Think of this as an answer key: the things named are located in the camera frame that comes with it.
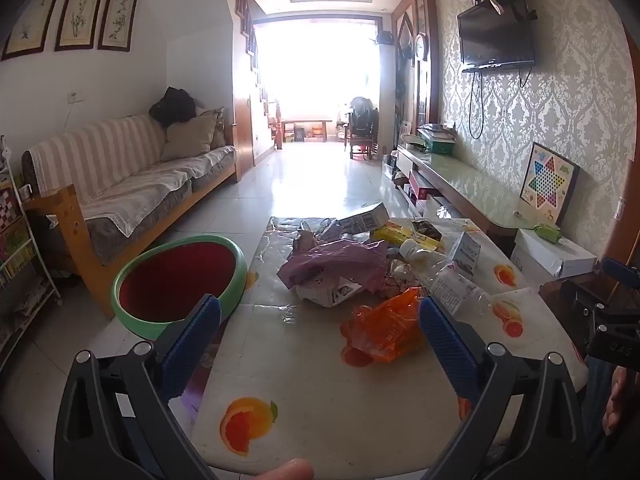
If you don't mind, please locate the round wall clock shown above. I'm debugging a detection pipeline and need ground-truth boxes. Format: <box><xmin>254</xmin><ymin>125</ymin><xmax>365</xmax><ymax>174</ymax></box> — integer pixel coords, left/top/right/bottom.
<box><xmin>414</xmin><ymin>32</ymin><xmax>431</xmax><ymax>62</ymax></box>

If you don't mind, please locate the white book rack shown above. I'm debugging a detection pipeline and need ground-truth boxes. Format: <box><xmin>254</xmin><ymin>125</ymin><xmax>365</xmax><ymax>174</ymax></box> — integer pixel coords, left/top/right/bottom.
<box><xmin>0</xmin><ymin>136</ymin><xmax>62</xmax><ymax>368</ymax></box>

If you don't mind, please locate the wooden chair with clothes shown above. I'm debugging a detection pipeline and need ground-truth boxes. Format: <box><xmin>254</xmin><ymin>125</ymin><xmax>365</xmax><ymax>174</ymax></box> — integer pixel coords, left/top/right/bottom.
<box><xmin>344</xmin><ymin>96</ymin><xmax>378</xmax><ymax>160</ymax></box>

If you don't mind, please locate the far wooden bench table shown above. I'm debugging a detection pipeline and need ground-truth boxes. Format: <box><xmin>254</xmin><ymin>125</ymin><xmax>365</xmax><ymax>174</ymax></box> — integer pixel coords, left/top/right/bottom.
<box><xmin>282</xmin><ymin>119</ymin><xmax>330</xmax><ymax>142</ymax></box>

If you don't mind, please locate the white patterned paper cup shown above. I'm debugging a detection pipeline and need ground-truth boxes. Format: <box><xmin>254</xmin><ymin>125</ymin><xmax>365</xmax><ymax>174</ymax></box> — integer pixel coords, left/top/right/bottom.
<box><xmin>399</xmin><ymin>238</ymin><xmax>432</xmax><ymax>262</ymax></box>

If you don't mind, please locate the beige cushion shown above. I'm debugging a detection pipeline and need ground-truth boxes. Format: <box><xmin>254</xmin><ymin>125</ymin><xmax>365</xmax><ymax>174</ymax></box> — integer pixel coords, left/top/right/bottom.
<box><xmin>160</xmin><ymin>110</ymin><xmax>224</xmax><ymax>162</ymax></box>

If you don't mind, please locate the purple plastic bag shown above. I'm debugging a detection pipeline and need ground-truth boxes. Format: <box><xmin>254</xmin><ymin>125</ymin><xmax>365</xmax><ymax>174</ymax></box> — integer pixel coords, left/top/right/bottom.
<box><xmin>277</xmin><ymin>240</ymin><xmax>388</xmax><ymax>292</ymax></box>

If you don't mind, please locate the chinese checkers board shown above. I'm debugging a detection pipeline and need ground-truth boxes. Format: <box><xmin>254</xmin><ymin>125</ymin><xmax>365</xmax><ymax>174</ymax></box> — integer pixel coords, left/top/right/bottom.
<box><xmin>520</xmin><ymin>142</ymin><xmax>580</xmax><ymax>226</ymax></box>

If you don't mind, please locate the yellow tea drink carton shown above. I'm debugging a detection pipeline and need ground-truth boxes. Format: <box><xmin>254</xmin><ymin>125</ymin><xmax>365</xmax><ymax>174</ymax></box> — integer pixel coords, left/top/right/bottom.
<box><xmin>370</xmin><ymin>222</ymin><xmax>444</xmax><ymax>252</ymax></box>

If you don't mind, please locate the long TV cabinet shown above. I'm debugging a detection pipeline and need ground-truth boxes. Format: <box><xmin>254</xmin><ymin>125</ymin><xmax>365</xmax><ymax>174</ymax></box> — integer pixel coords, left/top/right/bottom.
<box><xmin>397</xmin><ymin>146</ymin><xmax>547</xmax><ymax>237</ymax></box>

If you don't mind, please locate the person's left thumb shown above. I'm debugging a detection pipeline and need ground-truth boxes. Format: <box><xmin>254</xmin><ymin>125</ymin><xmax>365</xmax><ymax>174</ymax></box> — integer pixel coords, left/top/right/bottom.
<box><xmin>255</xmin><ymin>458</ymin><xmax>314</xmax><ymax>480</ymax></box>

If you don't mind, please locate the person's right hand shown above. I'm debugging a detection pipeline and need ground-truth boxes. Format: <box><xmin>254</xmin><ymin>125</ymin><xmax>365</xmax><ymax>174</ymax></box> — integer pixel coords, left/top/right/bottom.
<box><xmin>602</xmin><ymin>366</ymin><xmax>627</xmax><ymax>436</ymax></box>

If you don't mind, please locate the small white paper box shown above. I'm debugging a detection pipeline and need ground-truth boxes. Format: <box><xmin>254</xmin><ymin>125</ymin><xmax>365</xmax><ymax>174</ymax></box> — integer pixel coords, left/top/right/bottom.
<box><xmin>449</xmin><ymin>232</ymin><xmax>480</xmax><ymax>280</ymax></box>

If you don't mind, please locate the right framed botanical picture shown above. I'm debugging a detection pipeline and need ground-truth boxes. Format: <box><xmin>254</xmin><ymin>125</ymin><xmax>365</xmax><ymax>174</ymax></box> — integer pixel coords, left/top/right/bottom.
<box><xmin>98</xmin><ymin>0</ymin><xmax>138</xmax><ymax>52</ymax></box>

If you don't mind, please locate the orange plastic bag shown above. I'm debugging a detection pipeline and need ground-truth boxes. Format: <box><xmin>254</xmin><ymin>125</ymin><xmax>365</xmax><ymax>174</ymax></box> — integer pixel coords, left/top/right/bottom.
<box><xmin>341</xmin><ymin>287</ymin><xmax>426</xmax><ymax>367</ymax></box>

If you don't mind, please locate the fruit-print tablecloth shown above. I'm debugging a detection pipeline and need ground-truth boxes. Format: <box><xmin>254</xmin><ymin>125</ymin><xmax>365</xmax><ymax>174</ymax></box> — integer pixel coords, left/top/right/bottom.
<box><xmin>192</xmin><ymin>216</ymin><xmax>589</xmax><ymax>476</ymax></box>

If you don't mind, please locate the black bag on sofa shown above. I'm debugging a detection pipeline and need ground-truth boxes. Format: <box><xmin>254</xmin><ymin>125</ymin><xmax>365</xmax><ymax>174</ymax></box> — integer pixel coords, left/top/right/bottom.
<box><xmin>149</xmin><ymin>87</ymin><xmax>196</xmax><ymax>129</ymax></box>

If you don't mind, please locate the green red trash basin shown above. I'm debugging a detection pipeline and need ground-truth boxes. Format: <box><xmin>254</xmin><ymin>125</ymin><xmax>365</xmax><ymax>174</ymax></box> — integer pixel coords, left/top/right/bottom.
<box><xmin>111</xmin><ymin>234</ymin><xmax>248</xmax><ymax>340</ymax></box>

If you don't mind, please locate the wall-mounted black television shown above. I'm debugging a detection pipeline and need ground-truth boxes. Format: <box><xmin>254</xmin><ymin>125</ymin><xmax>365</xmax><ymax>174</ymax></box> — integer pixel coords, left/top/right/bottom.
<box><xmin>457</xmin><ymin>0</ymin><xmax>537</xmax><ymax>72</ymax></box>

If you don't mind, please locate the white milk carton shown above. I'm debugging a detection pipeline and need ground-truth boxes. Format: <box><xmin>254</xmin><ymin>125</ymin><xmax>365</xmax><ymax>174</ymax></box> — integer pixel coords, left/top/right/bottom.
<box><xmin>337</xmin><ymin>203</ymin><xmax>390</xmax><ymax>235</ymax></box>

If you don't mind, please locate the framed botanical picture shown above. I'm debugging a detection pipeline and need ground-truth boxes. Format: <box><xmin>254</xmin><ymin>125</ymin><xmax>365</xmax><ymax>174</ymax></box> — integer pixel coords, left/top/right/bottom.
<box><xmin>98</xmin><ymin>0</ymin><xmax>138</xmax><ymax>52</ymax></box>
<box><xmin>54</xmin><ymin>0</ymin><xmax>101</xmax><ymax>52</ymax></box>
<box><xmin>1</xmin><ymin>0</ymin><xmax>56</xmax><ymax>61</ymax></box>

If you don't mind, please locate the white cardboard box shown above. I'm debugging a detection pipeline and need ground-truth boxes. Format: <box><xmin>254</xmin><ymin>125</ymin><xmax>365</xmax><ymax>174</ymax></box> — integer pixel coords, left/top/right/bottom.
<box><xmin>511</xmin><ymin>230</ymin><xmax>598</xmax><ymax>289</ymax></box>
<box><xmin>294</xmin><ymin>276</ymin><xmax>363</xmax><ymax>309</ymax></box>

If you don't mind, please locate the small green wrapped object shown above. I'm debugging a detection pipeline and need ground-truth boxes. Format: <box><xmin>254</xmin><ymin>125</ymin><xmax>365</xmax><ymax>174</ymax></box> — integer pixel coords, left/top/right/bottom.
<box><xmin>533</xmin><ymin>223</ymin><xmax>562</xmax><ymax>244</ymax></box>

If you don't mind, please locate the wooden striped-cover sofa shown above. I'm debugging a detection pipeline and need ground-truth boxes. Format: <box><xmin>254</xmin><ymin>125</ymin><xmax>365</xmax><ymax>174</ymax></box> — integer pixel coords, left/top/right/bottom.
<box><xmin>22</xmin><ymin>114</ymin><xmax>241</xmax><ymax>318</ymax></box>

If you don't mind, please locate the green box on cabinet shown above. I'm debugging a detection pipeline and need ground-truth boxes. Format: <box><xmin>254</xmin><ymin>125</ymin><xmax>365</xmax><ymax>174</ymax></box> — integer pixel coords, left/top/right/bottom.
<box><xmin>416</xmin><ymin>124</ymin><xmax>457</xmax><ymax>156</ymax></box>

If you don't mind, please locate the clear plastic bottle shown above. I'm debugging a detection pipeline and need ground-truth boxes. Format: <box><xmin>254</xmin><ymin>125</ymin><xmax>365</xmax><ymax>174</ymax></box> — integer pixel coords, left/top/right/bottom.
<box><xmin>390</xmin><ymin>252</ymin><xmax>491</xmax><ymax>318</ymax></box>

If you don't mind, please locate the left framed botanical picture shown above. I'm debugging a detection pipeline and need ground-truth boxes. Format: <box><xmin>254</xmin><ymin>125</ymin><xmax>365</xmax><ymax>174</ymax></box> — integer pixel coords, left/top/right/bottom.
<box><xmin>1</xmin><ymin>0</ymin><xmax>56</xmax><ymax>61</ymax></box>

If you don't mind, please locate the middle framed botanical picture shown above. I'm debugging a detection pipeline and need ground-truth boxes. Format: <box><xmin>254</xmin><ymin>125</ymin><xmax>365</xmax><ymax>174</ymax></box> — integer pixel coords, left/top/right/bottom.
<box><xmin>54</xmin><ymin>0</ymin><xmax>101</xmax><ymax>52</ymax></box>

